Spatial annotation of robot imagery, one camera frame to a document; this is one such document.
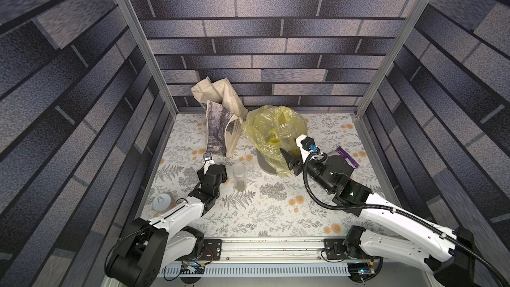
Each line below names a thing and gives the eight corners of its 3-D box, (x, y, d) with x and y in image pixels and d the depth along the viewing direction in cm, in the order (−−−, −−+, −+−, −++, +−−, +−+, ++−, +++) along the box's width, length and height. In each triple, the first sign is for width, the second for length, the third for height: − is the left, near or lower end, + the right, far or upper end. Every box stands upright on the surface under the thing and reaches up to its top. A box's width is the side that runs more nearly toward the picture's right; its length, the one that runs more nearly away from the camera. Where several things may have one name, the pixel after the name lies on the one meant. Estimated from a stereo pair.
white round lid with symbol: (158, 211, 85) (151, 206, 80) (162, 199, 89) (156, 193, 84) (171, 211, 85) (166, 206, 80) (174, 199, 89) (169, 193, 84)
